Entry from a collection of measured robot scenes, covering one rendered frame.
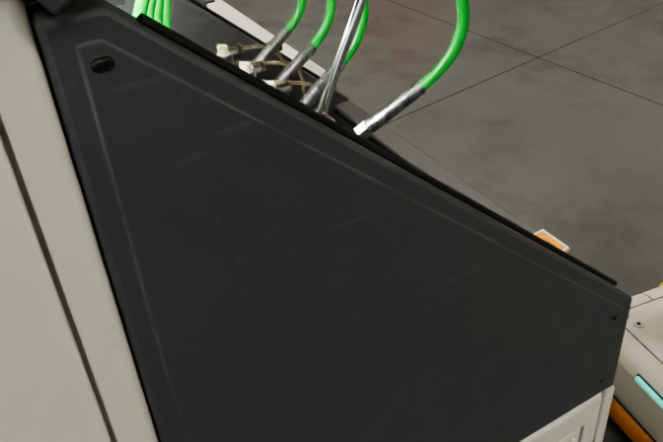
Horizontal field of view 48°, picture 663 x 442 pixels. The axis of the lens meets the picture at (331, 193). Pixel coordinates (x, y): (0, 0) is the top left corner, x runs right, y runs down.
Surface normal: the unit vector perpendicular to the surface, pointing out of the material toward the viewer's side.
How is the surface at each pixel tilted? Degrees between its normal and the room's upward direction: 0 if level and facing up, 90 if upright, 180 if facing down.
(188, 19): 90
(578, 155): 0
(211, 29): 90
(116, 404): 90
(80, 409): 90
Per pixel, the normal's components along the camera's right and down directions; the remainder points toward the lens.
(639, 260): -0.07, -0.82
